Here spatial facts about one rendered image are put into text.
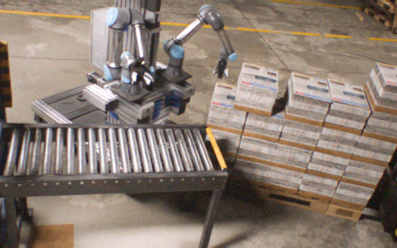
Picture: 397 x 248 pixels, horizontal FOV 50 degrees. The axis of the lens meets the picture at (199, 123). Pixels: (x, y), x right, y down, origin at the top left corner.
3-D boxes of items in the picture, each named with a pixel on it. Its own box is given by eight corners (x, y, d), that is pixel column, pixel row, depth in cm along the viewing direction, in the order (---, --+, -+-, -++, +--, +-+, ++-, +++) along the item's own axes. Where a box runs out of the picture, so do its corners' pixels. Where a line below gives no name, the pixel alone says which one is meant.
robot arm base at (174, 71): (161, 71, 359) (163, 61, 354) (173, 67, 370) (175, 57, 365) (174, 79, 353) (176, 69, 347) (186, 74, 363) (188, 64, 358)
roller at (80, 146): (85, 133, 285) (85, 127, 282) (86, 180, 248) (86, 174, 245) (76, 133, 283) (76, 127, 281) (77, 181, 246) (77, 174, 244)
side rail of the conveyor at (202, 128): (203, 137, 316) (206, 123, 309) (205, 141, 312) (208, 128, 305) (5, 137, 278) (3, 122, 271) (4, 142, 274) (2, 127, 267)
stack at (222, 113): (199, 158, 406) (216, 80, 360) (320, 184, 403) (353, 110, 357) (193, 184, 373) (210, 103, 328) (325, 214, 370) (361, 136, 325)
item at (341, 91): (327, 78, 346) (327, 77, 346) (361, 86, 345) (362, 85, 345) (331, 100, 315) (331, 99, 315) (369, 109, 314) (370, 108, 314)
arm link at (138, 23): (140, 11, 302) (151, 79, 298) (125, 11, 297) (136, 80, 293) (145, 5, 292) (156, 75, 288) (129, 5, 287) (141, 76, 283)
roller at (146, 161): (143, 133, 296) (144, 127, 293) (153, 179, 259) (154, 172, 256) (136, 133, 294) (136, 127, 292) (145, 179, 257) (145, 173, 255)
